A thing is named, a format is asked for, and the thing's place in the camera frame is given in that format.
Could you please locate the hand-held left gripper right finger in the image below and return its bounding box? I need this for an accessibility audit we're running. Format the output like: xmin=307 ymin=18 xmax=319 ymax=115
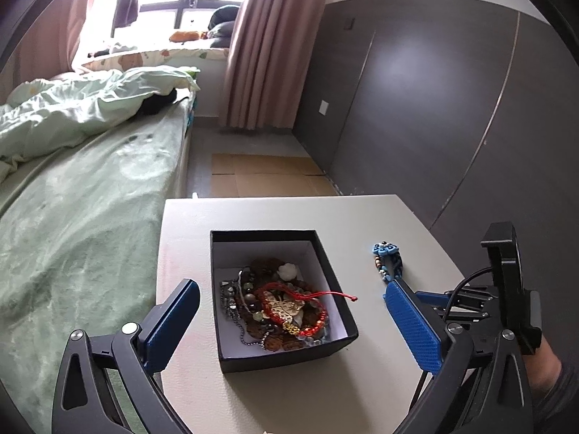
xmin=382 ymin=279 xmax=537 ymax=434

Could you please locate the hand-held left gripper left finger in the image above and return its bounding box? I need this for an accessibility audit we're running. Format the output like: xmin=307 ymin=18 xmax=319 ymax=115
xmin=51 ymin=279 xmax=202 ymax=434

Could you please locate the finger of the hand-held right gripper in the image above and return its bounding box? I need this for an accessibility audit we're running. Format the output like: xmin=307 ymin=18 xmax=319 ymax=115
xmin=432 ymin=305 xmax=498 ymax=327
xmin=415 ymin=286 xmax=498 ymax=310

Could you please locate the blue beaded bracelet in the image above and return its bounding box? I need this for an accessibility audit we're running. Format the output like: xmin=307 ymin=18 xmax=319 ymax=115
xmin=372 ymin=242 xmax=405 ymax=285

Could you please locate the red cord bracelet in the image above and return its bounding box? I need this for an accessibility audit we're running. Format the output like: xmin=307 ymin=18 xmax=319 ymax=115
xmin=253 ymin=281 xmax=360 ymax=339

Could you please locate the pile of beaded bracelets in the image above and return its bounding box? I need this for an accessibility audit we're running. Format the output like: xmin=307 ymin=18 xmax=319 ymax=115
xmin=219 ymin=257 xmax=333 ymax=353

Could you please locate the black cardboard box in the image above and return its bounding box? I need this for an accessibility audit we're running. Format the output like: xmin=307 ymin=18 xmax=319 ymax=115
xmin=209 ymin=229 xmax=360 ymax=374

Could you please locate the person's right forearm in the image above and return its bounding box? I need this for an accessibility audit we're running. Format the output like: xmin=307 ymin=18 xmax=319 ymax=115
xmin=527 ymin=337 xmax=577 ymax=434

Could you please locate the white low table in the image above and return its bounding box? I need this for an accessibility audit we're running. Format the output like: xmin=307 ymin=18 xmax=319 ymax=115
xmin=154 ymin=194 xmax=471 ymax=434

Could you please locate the green bed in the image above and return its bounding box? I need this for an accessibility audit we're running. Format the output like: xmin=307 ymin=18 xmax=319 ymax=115
xmin=0 ymin=99 xmax=195 ymax=421

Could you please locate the beige upholstered bed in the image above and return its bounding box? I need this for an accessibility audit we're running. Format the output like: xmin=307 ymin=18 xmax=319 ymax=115
xmin=174 ymin=95 xmax=200 ymax=200

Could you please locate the flat cardboard sheet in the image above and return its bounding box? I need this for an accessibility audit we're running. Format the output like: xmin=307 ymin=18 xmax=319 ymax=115
xmin=212 ymin=153 xmax=340 ymax=197

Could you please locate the black cloth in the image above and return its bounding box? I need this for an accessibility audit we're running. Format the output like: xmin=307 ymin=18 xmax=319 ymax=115
xmin=138 ymin=88 xmax=178 ymax=116

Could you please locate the light green duvet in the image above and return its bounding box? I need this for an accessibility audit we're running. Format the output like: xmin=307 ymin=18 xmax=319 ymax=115
xmin=0 ymin=65 xmax=200 ymax=177

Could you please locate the printed window seat cushion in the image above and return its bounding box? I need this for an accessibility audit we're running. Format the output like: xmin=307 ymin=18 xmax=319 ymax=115
xmin=84 ymin=45 xmax=229 ymax=72

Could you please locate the pink curtain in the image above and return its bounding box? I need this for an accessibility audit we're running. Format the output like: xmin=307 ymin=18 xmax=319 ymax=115
xmin=217 ymin=0 xmax=329 ymax=132
xmin=9 ymin=0 xmax=102 ymax=78

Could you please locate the black cable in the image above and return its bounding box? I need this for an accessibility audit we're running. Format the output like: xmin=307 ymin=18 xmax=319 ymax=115
xmin=443 ymin=268 xmax=496 ymax=322

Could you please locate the dark window frame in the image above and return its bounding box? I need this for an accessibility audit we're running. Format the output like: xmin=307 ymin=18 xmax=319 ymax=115
xmin=139 ymin=0 xmax=246 ymax=29

